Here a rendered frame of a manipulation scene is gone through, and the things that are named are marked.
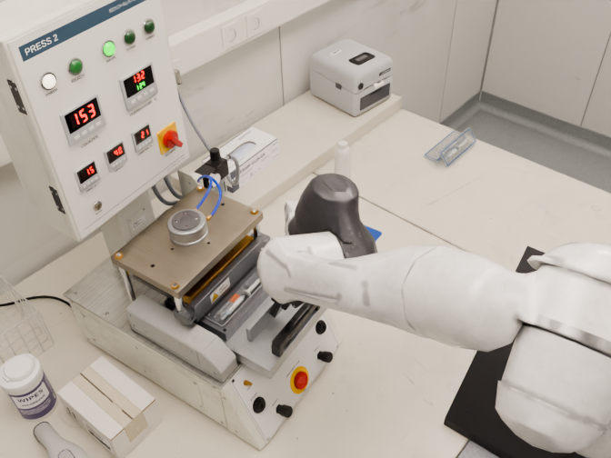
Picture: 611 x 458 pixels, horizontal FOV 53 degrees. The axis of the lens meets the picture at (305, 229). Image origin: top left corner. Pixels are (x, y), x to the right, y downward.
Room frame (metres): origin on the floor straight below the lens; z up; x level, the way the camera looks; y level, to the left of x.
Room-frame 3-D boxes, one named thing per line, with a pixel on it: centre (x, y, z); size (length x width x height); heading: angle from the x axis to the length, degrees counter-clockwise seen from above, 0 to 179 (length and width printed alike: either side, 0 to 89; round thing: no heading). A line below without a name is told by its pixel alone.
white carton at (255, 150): (1.57, 0.19, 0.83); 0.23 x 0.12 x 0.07; 142
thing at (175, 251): (0.97, 0.25, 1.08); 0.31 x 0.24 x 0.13; 145
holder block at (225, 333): (0.89, 0.18, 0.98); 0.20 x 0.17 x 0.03; 145
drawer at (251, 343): (0.86, 0.14, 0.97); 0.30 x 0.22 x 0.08; 55
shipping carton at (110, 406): (0.73, 0.44, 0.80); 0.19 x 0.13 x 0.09; 47
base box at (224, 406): (0.94, 0.22, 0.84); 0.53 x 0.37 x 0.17; 55
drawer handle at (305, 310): (0.78, 0.02, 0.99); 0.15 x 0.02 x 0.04; 145
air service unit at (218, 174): (1.19, 0.22, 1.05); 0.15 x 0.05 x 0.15; 145
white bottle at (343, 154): (1.55, -0.12, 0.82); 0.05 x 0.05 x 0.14
